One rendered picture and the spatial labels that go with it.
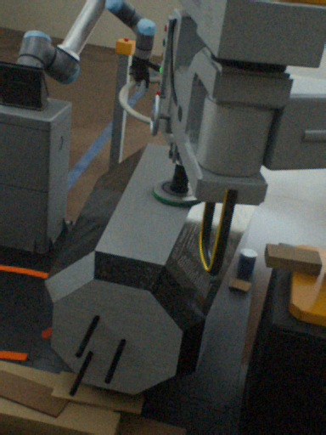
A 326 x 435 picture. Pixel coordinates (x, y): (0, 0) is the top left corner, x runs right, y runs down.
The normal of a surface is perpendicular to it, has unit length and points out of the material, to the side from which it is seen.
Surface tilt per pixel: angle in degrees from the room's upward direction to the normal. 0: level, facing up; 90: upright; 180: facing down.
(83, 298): 90
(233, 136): 90
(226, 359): 0
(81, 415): 0
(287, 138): 90
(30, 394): 0
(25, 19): 90
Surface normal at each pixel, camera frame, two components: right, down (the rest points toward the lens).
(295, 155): 0.36, 0.47
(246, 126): 0.13, 0.48
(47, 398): 0.13, -0.88
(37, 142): -0.15, 0.44
